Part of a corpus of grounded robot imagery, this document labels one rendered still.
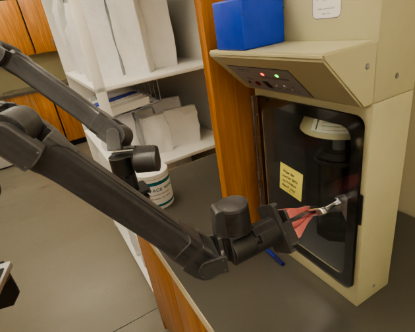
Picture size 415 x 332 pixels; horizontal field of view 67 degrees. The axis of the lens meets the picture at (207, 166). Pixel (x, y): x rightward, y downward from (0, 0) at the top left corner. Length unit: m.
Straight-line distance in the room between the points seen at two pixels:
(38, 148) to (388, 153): 0.58
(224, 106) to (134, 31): 0.92
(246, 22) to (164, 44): 1.23
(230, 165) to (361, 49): 0.48
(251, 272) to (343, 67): 0.59
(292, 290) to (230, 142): 0.41
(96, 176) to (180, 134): 1.36
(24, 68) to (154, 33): 0.98
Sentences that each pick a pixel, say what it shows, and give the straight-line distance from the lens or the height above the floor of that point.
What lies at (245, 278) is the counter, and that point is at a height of 0.94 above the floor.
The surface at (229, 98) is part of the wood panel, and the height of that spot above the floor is 1.38.
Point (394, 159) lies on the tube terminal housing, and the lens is 0.70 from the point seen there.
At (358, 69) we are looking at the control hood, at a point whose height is 1.47.
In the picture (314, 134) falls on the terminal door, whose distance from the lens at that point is 0.67.
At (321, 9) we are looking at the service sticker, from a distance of 0.64.
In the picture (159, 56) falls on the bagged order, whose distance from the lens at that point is 1.82.
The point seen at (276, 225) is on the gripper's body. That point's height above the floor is 1.19.
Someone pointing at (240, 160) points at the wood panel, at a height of 1.20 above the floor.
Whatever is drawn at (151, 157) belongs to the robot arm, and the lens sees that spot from 0.80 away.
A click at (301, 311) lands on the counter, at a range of 0.83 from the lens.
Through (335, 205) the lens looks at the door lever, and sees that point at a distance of 0.69.
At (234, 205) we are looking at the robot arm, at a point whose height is 1.27.
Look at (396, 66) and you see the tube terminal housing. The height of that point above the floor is 1.46.
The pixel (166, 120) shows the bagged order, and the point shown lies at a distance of 1.77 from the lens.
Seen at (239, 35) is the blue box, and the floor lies 1.54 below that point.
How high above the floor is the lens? 1.58
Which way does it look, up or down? 25 degrees down
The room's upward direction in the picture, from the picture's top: 9 degrees counter-clockwise
